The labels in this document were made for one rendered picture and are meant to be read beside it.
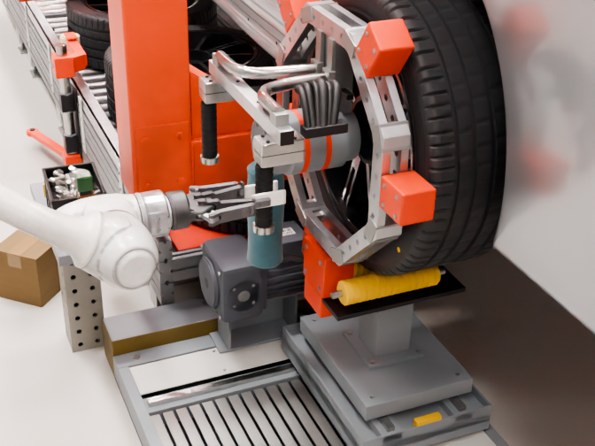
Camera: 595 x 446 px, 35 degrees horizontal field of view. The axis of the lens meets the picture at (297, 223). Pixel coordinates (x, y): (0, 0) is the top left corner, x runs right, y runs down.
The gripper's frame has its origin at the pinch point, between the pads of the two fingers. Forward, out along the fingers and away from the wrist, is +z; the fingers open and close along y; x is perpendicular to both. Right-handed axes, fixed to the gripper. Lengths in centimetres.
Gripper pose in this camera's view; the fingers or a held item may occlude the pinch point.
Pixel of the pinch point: (266, 194)
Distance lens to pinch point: 186.1
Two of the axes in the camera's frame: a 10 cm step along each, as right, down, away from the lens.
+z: 9.2, -1.7, 3.5
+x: 0.3, -8.7, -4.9
